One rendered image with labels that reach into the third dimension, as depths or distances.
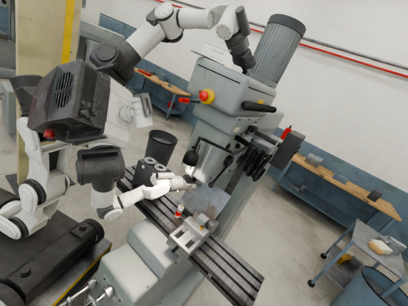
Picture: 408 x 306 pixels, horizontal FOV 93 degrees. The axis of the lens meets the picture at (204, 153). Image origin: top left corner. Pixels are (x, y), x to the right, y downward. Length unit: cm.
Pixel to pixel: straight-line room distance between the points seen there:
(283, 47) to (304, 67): 412
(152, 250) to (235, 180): 72
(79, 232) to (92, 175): 90
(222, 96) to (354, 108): 449
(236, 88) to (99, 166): 56
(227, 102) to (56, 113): 57
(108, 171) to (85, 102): 24
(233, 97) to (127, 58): 46
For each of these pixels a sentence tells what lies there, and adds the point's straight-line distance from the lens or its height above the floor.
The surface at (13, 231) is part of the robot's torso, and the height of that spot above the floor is 71.
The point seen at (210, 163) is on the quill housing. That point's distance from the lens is 100.
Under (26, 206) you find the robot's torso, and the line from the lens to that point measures 132.
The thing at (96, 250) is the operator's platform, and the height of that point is 40.
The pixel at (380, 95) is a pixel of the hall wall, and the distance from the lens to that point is 520.
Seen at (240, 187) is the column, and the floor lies 120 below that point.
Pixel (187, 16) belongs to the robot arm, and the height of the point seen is 200.
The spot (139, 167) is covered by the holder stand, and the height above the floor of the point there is 107.
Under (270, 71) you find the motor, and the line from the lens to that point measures 116.
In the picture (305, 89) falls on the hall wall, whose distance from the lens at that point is 520.
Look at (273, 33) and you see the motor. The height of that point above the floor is 212.
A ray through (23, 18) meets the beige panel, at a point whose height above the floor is 165.
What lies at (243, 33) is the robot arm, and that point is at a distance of 88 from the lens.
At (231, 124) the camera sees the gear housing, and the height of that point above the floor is 168.
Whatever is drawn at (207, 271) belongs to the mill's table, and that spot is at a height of 89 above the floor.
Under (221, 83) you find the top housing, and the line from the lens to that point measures 81.
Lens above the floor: 187
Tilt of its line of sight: 23 degrees down
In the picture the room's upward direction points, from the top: 24 degrees clockwise
